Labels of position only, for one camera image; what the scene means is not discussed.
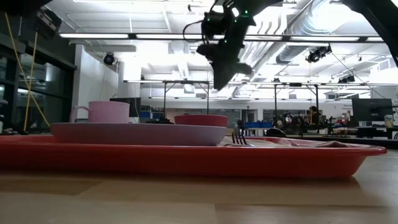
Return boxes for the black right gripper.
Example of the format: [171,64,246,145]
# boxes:
[195,39,254,91]

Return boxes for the pink plastic bowl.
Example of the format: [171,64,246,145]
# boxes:
[174,114,229,128]

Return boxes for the lavender round plate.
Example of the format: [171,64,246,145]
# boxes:
[50,122,228,147]

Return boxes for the pale cloth napkin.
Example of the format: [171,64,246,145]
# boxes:
[219,138,351,149]

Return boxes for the lilac plastic mug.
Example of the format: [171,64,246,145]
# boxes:
[69,100,131,124]

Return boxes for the red plastic tray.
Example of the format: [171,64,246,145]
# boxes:
[0,134,388,179]

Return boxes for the black overhead rig stand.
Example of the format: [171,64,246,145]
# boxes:
[272,82,320,127]
[161,80,211,116]

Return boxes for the blue plastic bin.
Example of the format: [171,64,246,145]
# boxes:
[244,121,274,129]
[139,111,165,121]

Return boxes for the background robot arms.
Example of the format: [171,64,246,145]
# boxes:
[278,111,308,135]

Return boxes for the person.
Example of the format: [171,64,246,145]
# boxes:
[307,105,323,127]

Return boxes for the black computer monitor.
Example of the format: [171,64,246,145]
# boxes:
[352,98,394,123]
[109,97,142,118]

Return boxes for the long ceiling light bar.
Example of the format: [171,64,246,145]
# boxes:
[58,32,398,44]

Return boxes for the black work table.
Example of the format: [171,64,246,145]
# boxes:
[356,126,398,140]

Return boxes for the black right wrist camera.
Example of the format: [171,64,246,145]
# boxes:
[200,11,233,37]

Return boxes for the silver ventilation duct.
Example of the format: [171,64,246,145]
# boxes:
[275,0,343,65]

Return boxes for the black ceiling camera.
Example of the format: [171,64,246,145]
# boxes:
[306,45,333,64]
[103,52,116,66]
[338,74,356,84]

